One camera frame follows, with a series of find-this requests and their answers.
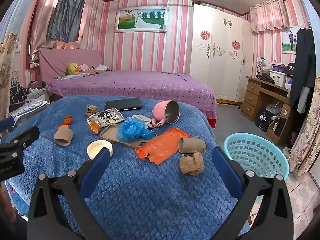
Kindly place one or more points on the crushed brown cardboard tube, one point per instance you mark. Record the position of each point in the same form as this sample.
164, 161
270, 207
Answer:
191, 166

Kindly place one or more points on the purple bag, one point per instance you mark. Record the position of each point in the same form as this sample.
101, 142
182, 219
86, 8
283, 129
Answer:
278, 68

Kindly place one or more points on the pink cloth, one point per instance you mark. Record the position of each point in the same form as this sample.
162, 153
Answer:
85, 67

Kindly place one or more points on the red round paper decoration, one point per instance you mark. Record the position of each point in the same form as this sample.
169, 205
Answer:
205, 35
235, 44

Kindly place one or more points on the desk lamp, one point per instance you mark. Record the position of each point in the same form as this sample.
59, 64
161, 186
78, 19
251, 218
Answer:
261, 62

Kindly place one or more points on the grey curtain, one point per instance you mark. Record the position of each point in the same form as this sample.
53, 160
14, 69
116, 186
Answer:
66, 15

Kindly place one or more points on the white storage box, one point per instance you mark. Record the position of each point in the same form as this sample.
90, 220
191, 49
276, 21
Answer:
278, 78

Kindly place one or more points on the pink mug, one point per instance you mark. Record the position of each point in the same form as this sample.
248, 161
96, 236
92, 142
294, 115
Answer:
161, 110

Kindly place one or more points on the pink headboard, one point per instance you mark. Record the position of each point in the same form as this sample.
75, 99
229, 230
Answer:
57, 60

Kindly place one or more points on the black phone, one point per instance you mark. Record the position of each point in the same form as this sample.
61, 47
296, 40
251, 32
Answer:
123, 104

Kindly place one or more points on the blue quilted blanket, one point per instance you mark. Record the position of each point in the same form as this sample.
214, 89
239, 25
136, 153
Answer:
137, 192

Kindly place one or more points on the orange peel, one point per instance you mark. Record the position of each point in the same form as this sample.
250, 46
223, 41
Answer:
95, 128
67, 121

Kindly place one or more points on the dark patterned bag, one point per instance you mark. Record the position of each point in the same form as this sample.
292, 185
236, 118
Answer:
18, 92

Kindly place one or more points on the white wardrobe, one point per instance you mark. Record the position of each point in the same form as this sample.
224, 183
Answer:
222, 67

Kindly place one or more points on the yellow duck plush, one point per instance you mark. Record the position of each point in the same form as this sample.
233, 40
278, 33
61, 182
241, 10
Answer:
73, 68

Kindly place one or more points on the light blue plastic basket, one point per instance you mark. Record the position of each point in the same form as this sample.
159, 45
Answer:
257, 155

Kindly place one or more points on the grey hanging garment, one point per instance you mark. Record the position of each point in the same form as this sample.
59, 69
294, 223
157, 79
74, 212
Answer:
303, 98

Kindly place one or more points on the beige phone case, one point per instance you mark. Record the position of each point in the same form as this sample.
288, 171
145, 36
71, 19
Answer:
107, 135

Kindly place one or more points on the black cap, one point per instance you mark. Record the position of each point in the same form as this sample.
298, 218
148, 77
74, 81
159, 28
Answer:
290, 69

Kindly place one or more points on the printed grey snack packet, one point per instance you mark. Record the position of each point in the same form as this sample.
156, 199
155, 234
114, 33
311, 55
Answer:
107, 117

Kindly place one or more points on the purple dotted bed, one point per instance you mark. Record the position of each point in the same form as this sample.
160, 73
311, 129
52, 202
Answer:
137, 85

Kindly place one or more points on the wooden desk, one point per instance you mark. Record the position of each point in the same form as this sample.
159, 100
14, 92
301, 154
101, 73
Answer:
252, 97

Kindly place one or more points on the white power strip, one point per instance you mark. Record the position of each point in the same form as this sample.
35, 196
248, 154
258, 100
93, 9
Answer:
33, 65

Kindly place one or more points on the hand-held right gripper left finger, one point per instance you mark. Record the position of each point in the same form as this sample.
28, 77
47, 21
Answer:
100, 165

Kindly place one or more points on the person's left forearm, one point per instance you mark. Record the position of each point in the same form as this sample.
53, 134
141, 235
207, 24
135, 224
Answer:
5, 201

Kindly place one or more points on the black gift bag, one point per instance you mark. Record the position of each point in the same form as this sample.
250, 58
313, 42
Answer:
262, 120

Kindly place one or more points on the dark hanging garment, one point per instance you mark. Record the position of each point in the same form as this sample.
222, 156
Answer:
303, 62

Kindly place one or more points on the brown paper ball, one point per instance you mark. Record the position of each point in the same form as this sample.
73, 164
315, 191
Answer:
92, 110

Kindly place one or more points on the beige packet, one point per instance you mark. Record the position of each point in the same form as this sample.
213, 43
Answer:
145, 118

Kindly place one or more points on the dotted white cloth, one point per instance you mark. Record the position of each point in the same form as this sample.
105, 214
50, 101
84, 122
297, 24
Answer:
28, 106

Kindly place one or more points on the blue plastic bag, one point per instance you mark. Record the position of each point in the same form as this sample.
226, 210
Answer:
132, 130

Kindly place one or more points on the framed wedding picture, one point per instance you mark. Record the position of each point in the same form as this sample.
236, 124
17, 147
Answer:
141, 18

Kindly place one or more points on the pink shiny long curtain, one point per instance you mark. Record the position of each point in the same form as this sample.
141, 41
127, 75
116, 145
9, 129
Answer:
41, 17

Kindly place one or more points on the floral curtain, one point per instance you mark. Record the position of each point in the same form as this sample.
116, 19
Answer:
306, 135

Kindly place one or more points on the dark clothes pile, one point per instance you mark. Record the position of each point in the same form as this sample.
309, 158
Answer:
265, 78

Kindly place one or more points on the orange plastic bag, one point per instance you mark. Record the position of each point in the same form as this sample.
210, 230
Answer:
162, 145

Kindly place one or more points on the white round lid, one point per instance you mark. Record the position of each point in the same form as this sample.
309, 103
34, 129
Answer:
97, 147

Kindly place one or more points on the wall poster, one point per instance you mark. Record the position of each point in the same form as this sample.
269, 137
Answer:
288, 40

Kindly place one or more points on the white fan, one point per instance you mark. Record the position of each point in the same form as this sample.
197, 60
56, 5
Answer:
272, 108

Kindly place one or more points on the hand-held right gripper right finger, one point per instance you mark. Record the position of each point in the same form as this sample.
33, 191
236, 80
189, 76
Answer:
226, 170

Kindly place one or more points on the pink patterned short curtain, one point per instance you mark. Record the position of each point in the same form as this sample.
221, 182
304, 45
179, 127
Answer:
270, 15

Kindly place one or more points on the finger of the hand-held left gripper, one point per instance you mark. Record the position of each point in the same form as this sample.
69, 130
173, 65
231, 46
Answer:
25, 136
6, 124

